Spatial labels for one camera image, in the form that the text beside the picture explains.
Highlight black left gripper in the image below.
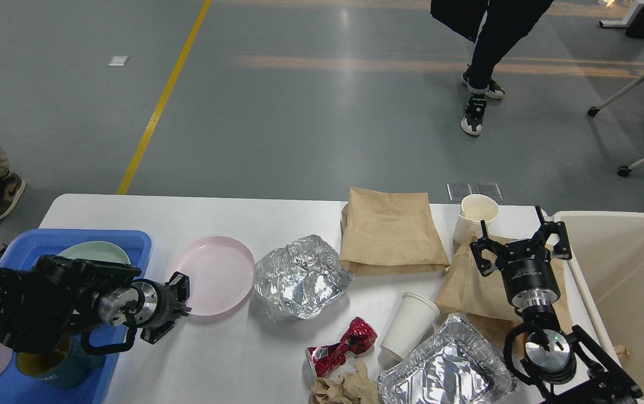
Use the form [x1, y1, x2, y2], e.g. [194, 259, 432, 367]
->
[97, 272, 191, 345]

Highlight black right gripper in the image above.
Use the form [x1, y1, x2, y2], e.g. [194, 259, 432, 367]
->
[469, 206, 573, 309]

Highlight pink plate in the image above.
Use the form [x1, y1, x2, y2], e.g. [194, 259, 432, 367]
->
[167, 236, 255, 316]

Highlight dark teal mug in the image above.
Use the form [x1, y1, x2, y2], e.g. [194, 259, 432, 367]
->
[15, 337, 106, 388]

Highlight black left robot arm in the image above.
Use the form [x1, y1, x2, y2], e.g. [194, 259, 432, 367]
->
[0, 255, 191, 355]

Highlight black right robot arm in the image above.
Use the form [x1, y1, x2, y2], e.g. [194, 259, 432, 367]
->
[469, 207, 643, 403]

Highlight brown paper bag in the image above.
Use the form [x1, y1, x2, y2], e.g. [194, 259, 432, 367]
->
[435, 238, 572, 350]
[339, 187, 450, 276]

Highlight white paper cup upright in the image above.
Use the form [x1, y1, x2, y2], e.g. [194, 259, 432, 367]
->
[453, 194, 500, 245]

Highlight green plate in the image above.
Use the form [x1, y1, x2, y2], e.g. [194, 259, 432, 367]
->
[58, 241, 131, 264]

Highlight floor outlet plates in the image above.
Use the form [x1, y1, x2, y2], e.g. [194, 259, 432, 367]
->
[446, 182, 504, 203]

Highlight beige plastic bin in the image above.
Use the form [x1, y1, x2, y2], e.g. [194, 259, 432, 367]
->
[554, 210, 644, 402]

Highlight white paper cup lying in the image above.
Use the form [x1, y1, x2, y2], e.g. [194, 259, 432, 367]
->
[381, 292, 440, 361]

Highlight aluminium foil tray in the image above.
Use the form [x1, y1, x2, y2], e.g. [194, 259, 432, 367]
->
[377, 313, 519, 403]

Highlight crumpled aluminium foil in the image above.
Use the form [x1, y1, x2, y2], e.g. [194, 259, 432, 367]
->
[253, 235, 355, 324]

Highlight crushed red can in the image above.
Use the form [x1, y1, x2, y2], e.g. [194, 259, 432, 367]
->
[305, 317, 378, 378]

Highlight crumpled brown paper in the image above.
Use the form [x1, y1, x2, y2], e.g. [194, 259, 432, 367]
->
[310, 359, 382, 403]

